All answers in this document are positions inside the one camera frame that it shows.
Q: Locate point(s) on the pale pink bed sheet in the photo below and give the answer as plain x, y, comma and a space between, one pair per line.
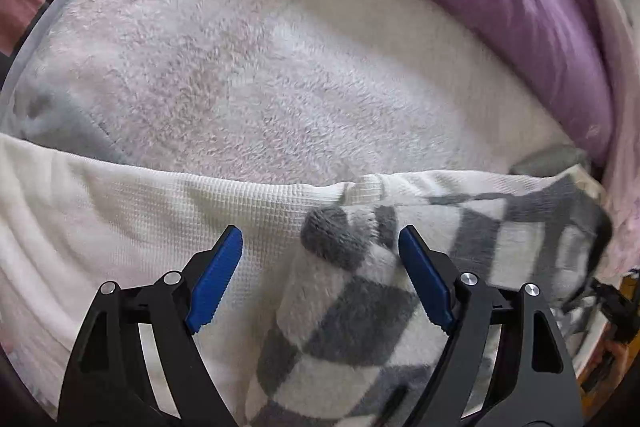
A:
620, 117

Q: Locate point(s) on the fluffy white pink blanket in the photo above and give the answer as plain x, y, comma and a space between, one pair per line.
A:
260, 72

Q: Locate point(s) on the grey white checkered fleece garment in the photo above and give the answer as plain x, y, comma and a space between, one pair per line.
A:
350, 322

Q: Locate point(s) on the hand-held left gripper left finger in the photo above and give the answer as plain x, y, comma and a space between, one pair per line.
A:
217, 274

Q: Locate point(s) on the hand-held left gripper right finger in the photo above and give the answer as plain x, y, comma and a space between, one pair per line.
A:
425, 277

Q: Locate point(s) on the grey cloth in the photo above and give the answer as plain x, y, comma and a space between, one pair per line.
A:
550, 159

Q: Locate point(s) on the white waffle knit garment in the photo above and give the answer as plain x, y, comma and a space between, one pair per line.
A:
125, 227

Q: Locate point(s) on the pink cloth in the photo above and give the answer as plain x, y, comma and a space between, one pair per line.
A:
17, 9

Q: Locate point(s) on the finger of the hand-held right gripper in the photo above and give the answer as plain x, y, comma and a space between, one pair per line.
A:
607, 302

